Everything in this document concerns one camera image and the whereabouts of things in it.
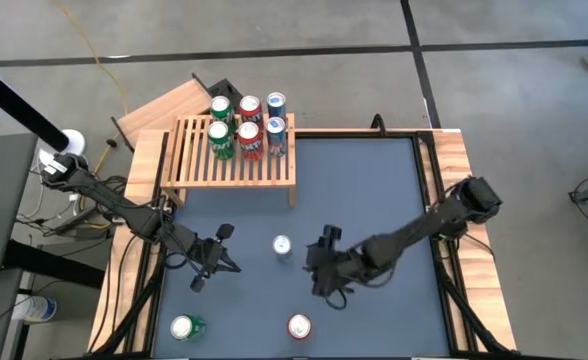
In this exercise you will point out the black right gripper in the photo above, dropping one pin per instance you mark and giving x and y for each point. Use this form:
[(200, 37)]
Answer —
[(336, 267)]

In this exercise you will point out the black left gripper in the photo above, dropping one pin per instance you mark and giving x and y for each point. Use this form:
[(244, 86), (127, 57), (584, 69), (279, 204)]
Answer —
[(208, 254)]

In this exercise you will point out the blue silver slim can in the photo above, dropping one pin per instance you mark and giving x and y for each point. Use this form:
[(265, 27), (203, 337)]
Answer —
[(282, 246), (276, 102), (276, 137)]

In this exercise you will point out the red Fanta can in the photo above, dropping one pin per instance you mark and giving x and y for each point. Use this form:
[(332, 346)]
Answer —
[(250, 142), (250, 106), (299, 326)]

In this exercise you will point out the green Sprite can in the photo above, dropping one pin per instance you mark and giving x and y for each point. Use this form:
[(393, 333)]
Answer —
[(220, 142), (221, 106), (186, 327)]

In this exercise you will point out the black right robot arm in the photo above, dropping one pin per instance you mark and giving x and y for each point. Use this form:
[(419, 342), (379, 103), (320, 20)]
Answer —
[(424, 227)]

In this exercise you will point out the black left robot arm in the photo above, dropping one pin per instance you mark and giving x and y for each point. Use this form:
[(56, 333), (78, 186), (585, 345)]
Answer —
[(119, 207)]

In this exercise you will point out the wooden slatted shelf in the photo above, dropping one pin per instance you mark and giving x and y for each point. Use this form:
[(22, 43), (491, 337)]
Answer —
[(224, 184)]

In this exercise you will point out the wooden table side board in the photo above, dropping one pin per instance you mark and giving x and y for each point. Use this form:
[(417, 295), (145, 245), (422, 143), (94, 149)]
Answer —
[(454, 160), (144, 160)]

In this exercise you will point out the black power strip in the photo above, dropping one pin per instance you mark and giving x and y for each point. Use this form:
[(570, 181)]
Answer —
[(74, 225)]

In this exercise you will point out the light wooden bench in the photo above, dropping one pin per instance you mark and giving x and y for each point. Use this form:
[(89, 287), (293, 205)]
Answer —
[(164, 112)]

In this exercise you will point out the white round pole base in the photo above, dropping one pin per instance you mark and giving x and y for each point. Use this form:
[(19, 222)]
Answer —
[(74, 142)]

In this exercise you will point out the white plastic bottle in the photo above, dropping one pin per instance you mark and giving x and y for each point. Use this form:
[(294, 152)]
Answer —
[(34, 308)]

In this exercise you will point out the grey desk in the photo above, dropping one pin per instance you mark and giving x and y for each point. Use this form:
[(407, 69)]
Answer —
[(4, 200)]

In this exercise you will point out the black pole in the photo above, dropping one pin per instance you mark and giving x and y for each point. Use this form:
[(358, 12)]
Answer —
[(14, 105)]

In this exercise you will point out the black aluminium table frame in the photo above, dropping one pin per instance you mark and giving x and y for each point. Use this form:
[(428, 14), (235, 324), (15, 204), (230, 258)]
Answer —
[(354, 134)]

